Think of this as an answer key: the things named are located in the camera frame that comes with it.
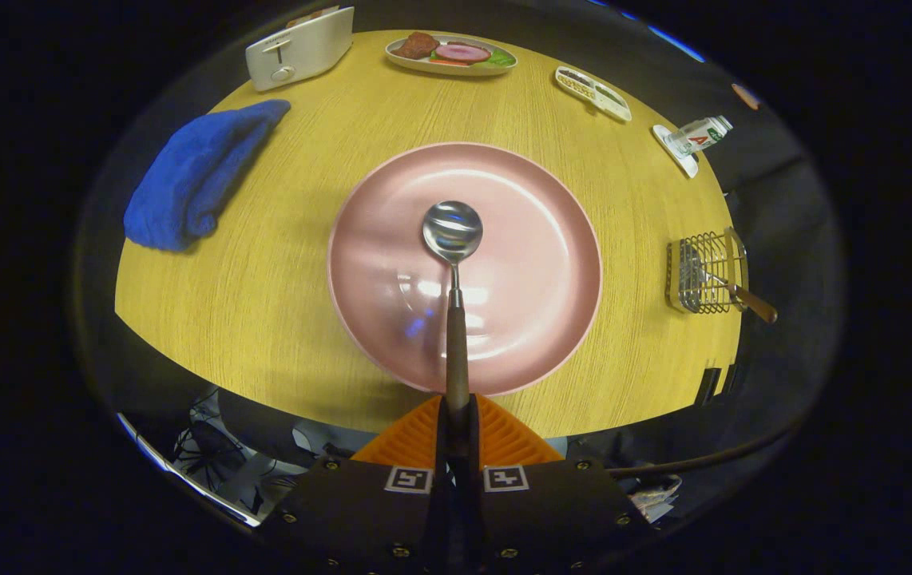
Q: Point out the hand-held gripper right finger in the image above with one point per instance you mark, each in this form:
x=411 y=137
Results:
x=552 y=511

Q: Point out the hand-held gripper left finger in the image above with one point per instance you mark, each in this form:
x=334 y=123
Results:
x=368 y=511

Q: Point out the black table edge clamp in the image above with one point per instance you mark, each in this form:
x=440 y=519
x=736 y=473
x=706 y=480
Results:
x=709 y=385
x=734 y=377

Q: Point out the pink plate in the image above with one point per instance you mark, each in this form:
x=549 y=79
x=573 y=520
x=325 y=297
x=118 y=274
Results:
x=536 y=271

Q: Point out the white square coaster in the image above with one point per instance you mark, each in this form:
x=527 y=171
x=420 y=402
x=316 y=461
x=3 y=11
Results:
x=684 y=164

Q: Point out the blue towel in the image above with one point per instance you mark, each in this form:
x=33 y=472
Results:
x=192 y=176

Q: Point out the white bottle with red label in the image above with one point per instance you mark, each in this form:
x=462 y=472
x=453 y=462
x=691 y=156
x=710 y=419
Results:
x=699 y=136

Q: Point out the white divided bean tray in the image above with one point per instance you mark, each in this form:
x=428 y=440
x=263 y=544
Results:
x=593 y=93

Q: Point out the grey food plate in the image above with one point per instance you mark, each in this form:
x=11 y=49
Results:
x=456 y=70

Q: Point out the orange tomato slice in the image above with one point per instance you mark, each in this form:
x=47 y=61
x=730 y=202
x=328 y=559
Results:
x=444 y=61

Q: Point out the green lettuce leaf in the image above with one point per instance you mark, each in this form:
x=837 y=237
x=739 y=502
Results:
x=500 y=57

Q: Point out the white toaster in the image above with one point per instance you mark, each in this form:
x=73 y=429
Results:
x=300 y=56

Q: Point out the pink ham slice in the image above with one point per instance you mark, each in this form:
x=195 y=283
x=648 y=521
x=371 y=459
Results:
x=462 y=53

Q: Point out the large brown meat piece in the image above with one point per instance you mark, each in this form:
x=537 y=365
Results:
x=418 y=45

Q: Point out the brown toast slice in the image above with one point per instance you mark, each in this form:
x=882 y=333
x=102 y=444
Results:
x=296 y=21
x=320 y=13

